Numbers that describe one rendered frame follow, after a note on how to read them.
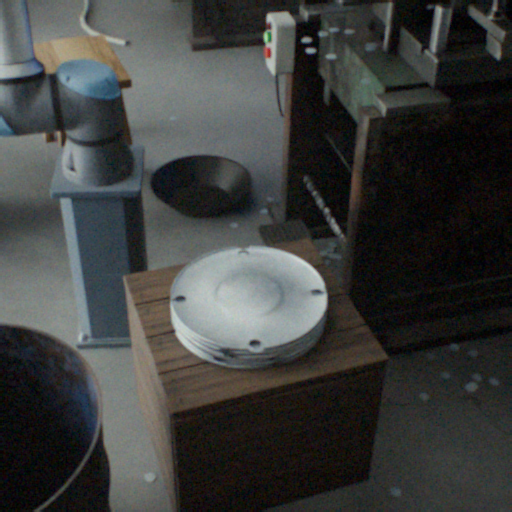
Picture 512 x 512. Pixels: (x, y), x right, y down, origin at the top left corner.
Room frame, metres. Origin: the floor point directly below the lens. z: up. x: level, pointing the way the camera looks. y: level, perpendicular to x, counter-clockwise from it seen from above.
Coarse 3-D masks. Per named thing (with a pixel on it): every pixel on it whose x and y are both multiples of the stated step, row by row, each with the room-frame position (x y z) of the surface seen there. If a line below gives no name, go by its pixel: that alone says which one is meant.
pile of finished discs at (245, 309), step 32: (224, 256) 1.27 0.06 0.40; (256, 256) 1.27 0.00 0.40; (288, 256) 1.28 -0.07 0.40; (192, 288) 1.17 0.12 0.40; (224, 288) 1.17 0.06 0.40; (256, 288) 1.17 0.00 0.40; (288, 288) 1.18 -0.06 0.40; (320, 288) 1.18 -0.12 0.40; (192, 320) 1.09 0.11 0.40; (224, 320) 1.09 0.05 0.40; (256, 320) 1.09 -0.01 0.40; (288, 320) 1.09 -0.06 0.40; (320, 320) 1.09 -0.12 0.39; (192, 352) 1.05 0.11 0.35; (224, 352) 1.02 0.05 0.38; (256, 352) 1.01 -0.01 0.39; (288, 352) 1.03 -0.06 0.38
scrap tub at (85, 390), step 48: (0, 336) 0.98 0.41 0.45; (48, 336) 0.95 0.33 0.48; (0, 384) 0.97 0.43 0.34; (48, 384) 0.96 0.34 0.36; (96, 384) 0.85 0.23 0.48; (0, 432) 0.97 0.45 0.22; (48, 432) 0.96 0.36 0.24; (96, 432) 0.76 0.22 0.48; (0, 480) 0.96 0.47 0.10; (48, 480) 0.96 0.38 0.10; (96, 480) 0.74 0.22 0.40
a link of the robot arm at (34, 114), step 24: (0, 0) 1.46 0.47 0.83; (24, 0) 1.50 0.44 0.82; (0, 24) 1.46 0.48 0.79; (24, 24) 1.48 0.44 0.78; (0, 48) 1.45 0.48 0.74; (24, 48) 1.46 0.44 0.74; (0, 72) 1.43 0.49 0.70; (24, 72) 1.44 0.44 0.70; (0, 96) 1.42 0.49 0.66; (24, 96) 1.42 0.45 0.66; (48, 96) 1.44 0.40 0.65; (0, 120) 1.40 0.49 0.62; (24, 120) 1.41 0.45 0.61; (48, 120) 1.43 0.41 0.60
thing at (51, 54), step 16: (48, 48) 2.37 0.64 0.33; (64, 48) 2.37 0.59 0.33; (80, 48) 2.37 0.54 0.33; (96, 48) 2.37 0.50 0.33; (112, 48) 2.38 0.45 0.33; (48, 64) 2.26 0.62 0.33; (112, 64) 2.26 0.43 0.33; (128, 80) 2.17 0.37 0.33; (128, 128) 2.18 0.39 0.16; (64, 144) 2.11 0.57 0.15
